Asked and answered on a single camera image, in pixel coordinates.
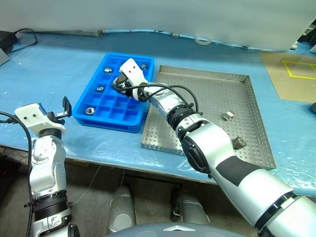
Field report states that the blue plastic table cover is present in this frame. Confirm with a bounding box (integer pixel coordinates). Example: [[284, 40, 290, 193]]
[[0, 29, 316, 198]]

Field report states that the perforated steel tray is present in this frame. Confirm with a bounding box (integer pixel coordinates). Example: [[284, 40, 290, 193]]
[[140, 65, 277, 170]]

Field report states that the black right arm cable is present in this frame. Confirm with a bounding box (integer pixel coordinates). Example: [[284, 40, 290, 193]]
[[112, 82, 198, 116]]

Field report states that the black equipment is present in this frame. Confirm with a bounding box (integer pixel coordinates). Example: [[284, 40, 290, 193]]
[[297, 21, 316, 54]]

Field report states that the black power adapter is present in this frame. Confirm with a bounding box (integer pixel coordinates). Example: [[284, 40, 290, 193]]
[[0, 30, 19, 52]]

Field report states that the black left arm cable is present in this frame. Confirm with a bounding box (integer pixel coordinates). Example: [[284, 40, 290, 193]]
[[0, 111, 34, 237]]

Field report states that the grey metal bar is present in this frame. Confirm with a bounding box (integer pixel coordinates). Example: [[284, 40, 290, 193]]
[[34, 29, 104, 38]]

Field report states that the blue compartment tray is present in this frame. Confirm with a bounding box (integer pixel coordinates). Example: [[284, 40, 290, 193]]
[[72, 52, 156, 134]]

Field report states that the yellow tape square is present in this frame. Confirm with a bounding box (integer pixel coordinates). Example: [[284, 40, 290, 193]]
[[282, 60, 316, 80]]

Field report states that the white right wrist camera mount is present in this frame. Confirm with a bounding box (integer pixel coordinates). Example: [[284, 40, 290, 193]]
[[119, 58, 149, 101]]

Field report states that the grey flat box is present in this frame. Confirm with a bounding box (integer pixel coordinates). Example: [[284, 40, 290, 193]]
[[0, 46, 10, 66]]

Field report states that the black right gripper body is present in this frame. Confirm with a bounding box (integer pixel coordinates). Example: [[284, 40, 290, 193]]
[[117, 73, 131, 90]]

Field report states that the dark metal nut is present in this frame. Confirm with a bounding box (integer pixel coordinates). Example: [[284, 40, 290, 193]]
[[233, 137, 247, 150]]

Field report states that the grey-blue rounded body shell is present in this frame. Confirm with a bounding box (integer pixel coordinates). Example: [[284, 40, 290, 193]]
[[106, 222, 255, 237]]

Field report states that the black power cable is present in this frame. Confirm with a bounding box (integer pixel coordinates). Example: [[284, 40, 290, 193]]
[[7, 28, 38, 54]]

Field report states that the white tape ring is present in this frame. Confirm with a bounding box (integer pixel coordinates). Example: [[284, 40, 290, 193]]
[[195, 37, 212, 46]]

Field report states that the thin white cable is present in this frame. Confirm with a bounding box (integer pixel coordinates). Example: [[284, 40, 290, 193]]
[[69, 165, 103, 205]]

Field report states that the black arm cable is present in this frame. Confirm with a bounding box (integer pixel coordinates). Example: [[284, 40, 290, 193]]
[[0, 111, 34, 237], [112, 82, 198, 116]]

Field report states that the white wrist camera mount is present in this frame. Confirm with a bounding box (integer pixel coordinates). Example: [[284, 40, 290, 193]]
[[14, 103, 66, 135], [119, 58, 149, 101]]

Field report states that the grey rounded shape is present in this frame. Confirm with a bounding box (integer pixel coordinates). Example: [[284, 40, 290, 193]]
[[108, 185, 136, 233], [170, 189, 210, 225]]

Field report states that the brown board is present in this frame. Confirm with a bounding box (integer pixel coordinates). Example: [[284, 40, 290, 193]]
[[259, 50, 316, 103]]

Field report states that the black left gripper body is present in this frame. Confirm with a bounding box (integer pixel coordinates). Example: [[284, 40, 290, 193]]
[[46, 111, 70, 124]]

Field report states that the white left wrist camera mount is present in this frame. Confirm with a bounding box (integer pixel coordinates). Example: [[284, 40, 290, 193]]
[[14, 103, 66, 135]]

